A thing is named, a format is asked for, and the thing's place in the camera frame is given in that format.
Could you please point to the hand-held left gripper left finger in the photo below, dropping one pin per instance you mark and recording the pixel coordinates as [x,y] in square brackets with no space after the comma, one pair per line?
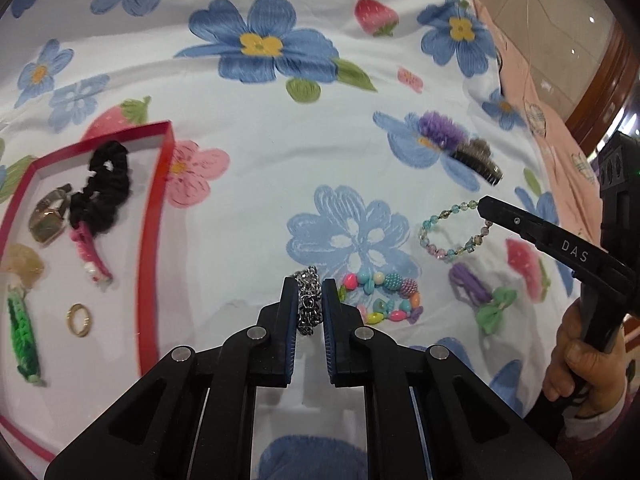
[280,340]

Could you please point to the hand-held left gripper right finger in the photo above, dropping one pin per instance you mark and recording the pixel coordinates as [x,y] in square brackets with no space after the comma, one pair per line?
[332,340]

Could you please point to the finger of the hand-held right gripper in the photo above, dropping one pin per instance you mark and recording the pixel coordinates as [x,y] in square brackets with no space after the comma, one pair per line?
[550,242]

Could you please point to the red shallow box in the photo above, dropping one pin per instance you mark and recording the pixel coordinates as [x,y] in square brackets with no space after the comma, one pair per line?
[120,280]

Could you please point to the pink hair clip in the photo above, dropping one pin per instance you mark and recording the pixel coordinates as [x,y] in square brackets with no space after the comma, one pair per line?
[92,255]

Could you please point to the black scrunchie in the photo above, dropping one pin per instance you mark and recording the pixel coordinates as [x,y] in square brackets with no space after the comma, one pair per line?
[102,195]

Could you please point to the gold square wristwatch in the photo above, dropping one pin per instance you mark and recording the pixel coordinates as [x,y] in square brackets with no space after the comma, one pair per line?
[47,220]

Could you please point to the yellow claw hair clip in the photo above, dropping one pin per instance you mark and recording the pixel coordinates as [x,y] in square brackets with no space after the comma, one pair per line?
[22,262]

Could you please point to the person's right forearm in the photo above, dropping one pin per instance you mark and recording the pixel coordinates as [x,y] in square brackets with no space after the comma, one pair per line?
[610,440]

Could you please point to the person's right hand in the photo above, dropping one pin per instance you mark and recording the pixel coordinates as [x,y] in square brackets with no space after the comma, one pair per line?
[585,365]

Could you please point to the green bow hair clip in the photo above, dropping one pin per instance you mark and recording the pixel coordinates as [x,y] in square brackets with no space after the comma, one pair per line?
[492,312]

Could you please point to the pink printed blanket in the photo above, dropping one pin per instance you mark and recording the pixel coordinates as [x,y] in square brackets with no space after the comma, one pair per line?
[540,125]

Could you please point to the dark claw hair clip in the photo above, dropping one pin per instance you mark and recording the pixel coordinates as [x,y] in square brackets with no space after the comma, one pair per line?
[475,160]

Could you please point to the purple scrunchie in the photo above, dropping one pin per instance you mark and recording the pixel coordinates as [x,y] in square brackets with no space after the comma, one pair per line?
[442,130]

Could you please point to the floral bed sheet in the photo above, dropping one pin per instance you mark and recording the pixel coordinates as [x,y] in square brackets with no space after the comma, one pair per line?
[280,135]

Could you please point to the wooden bed frame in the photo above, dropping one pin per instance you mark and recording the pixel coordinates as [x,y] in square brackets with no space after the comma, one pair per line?
[607,80]

